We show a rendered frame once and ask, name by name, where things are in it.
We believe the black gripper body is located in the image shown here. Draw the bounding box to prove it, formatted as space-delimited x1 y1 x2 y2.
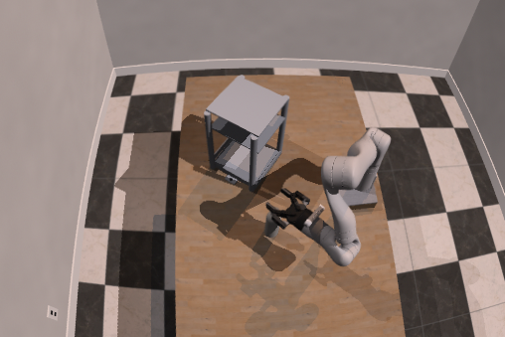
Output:
285 204 313 231

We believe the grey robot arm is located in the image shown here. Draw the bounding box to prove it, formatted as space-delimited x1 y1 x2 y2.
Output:
301 127 391 266

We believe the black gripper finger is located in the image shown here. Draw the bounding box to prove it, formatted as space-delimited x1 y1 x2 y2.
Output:
265 203 295 230
280 188 310 211

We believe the grey shelving unit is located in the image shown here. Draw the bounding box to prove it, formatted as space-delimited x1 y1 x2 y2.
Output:
204 75 289 192

